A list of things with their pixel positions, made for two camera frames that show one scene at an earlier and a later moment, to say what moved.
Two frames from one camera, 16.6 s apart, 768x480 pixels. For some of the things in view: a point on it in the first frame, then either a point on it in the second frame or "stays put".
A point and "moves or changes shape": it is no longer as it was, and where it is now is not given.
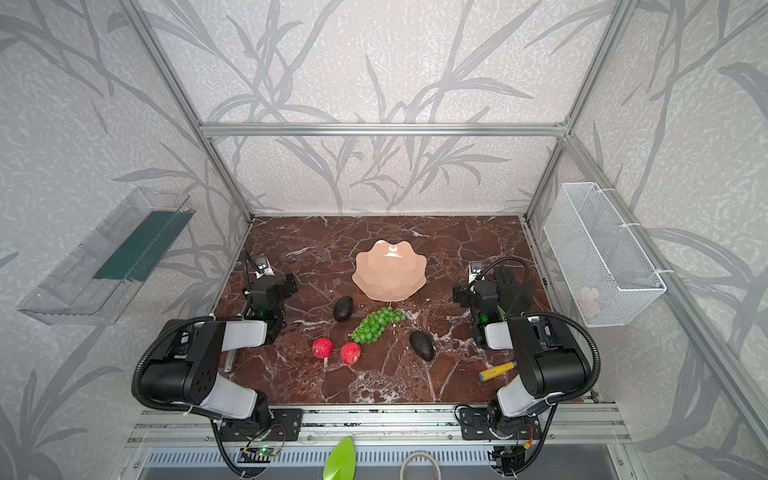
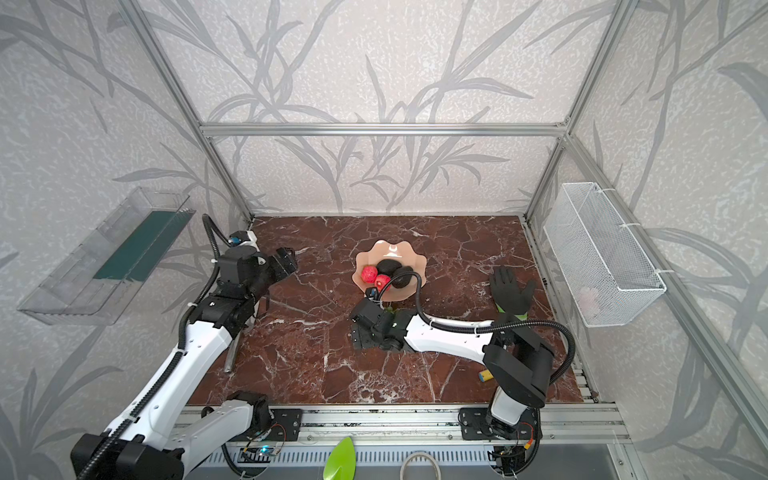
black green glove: (514, 296) stays put
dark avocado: (343, 307) to (387, 266)
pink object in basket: (589, 302) stays put
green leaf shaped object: (341, 462) stays put
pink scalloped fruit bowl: (388, 271) stays put
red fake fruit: (350, 353) to (381, 281)
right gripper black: (486, 294) to (362, 318)
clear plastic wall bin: (101, 280) stays put
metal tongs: (231, 356) stays put
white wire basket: (608, 275) stays put
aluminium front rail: (598, 426) stays put
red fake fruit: (322, 347) to (369, 274)
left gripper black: (264, 288) to (279, 264)
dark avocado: (423, 345) moves or changes shape
